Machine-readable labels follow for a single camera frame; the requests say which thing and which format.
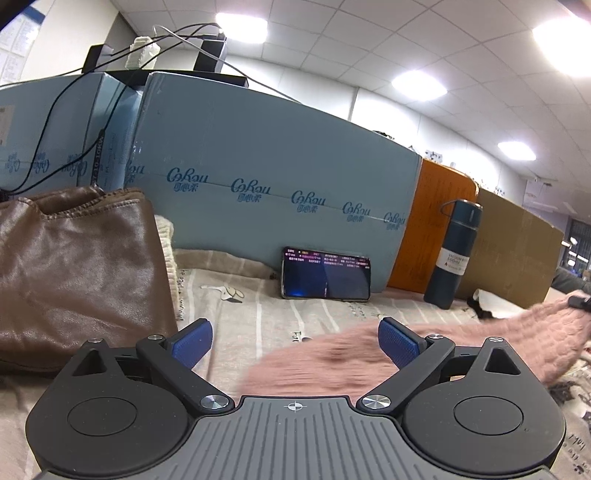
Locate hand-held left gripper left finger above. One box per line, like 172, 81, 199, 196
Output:
58, 318, 234, 414

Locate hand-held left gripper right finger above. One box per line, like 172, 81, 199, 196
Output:
355, 316, 542, 414

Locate pink knit sweater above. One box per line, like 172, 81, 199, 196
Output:
242, 291, 591, 403

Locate grey cloth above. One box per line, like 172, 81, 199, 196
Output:
551, 267, 591, 295

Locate printed beige bed sheet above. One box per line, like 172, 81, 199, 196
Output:
0, 249, 591, 480

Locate white paper sheet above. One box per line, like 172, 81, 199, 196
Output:
470, 288, 546, 320

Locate brown cardboard box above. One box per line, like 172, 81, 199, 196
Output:
455, 187, 565, 308

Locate small black object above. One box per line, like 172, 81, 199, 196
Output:
465, 295, 496, 320

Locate cream knit sweater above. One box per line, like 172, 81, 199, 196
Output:
154, 215, 182, 326

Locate black smartphone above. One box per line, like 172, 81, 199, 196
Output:
280, 246, 373, 302

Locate dark teal thermos bottle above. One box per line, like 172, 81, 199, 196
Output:
423, 199, 484, 310

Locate orange board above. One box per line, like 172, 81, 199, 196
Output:
387, 158, 479, 297

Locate brown leather garment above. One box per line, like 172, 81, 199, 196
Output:
0, 186, 179, 376

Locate ceiling light panel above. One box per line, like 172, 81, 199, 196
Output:
532, 13, 591, 75
496, 139, 539, 162
215, 11, 269, 45
391, 73, 450, 101

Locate blue foam board panels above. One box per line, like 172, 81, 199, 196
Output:
124, 71, 424, 294

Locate black flat device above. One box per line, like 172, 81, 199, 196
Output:
110, 69, 251, 89

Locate white and black charger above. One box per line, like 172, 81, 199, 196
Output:
193, 31, 230, 75

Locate white power strip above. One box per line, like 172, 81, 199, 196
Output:
126, 36, 160, 71

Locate black power adapter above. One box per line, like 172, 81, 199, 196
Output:
82, 45, 117, 75

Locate black printed strap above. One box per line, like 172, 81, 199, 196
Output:
91, 128, 110, 186

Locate black cable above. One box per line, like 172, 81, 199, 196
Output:
0, 24, 220, 195
90, 32, 227, 188

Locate white cable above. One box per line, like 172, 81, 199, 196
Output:
154, 25, 298, 102

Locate wall notice board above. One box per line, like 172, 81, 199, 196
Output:
0, 0, 48, 88

